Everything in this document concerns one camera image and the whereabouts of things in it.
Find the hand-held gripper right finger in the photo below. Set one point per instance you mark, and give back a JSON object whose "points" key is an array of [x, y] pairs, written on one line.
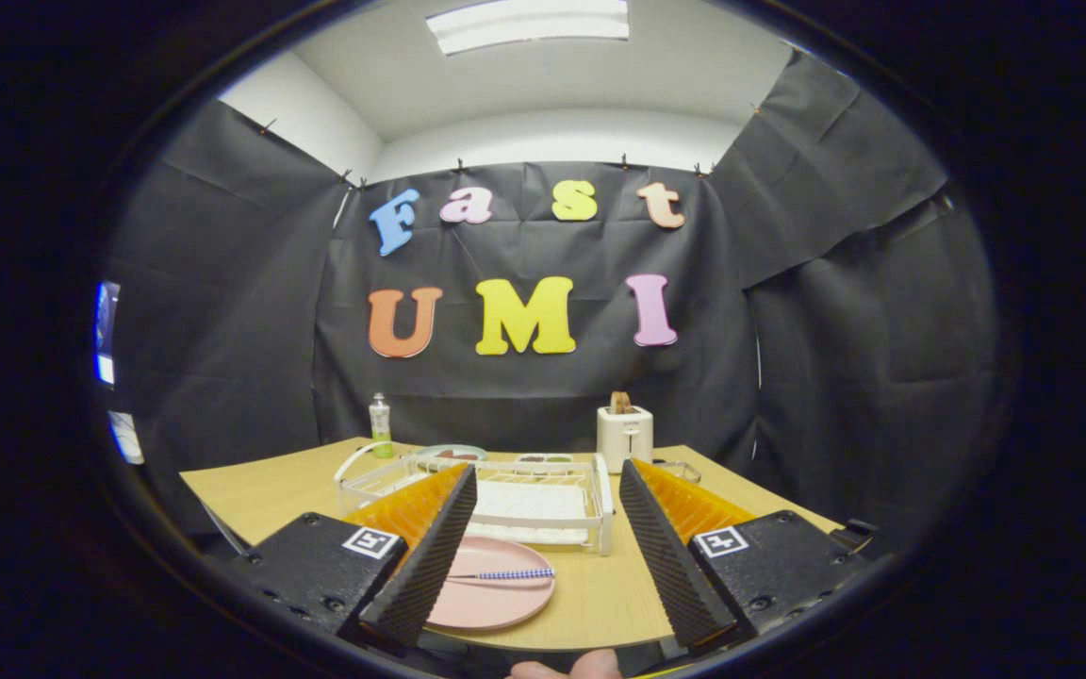
{"points": [[670, 566]]}

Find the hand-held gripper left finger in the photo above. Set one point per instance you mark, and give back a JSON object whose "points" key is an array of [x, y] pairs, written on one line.
{"points": [[430, 566]]}

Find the pink plate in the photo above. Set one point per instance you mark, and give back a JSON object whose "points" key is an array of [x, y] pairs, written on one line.
{"points": [[505, 604]]}

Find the pale green plate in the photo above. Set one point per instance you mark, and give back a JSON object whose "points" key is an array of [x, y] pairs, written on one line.
{"points": [[428, 453]]}

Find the white drain tray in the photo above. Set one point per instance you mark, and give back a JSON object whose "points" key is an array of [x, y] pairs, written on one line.
{"points": [[529, 500]]}

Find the white toaster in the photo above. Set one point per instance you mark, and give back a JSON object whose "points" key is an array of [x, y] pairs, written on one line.
{"points": [[624, 438]]}

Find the clear bottle green liquid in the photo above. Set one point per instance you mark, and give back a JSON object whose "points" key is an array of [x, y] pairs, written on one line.
{"points": [[380, 424]]}

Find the white divided tray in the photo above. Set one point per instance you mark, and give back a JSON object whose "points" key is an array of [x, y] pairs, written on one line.
{"points": [[543, 459]]}

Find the brown bread slice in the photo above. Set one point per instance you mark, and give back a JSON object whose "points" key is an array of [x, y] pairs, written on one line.
{"points": [[620, 404]]}

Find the black table clamp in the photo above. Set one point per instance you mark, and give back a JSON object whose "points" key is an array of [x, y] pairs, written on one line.
{"points": [[854, 535]]}

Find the black backdrop cloth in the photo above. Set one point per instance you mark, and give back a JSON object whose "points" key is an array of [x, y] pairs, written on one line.
{"points": [[543, 396]]}

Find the white sheet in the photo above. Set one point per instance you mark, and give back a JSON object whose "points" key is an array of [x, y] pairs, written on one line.
{"points": [[126, 437]]}

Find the bright blue screen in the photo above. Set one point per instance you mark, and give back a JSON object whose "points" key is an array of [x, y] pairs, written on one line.
{"points": [[106, 330]]}

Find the ceiling light panel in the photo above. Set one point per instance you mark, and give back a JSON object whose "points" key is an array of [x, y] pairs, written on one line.
{"points": [[529, 24]]}

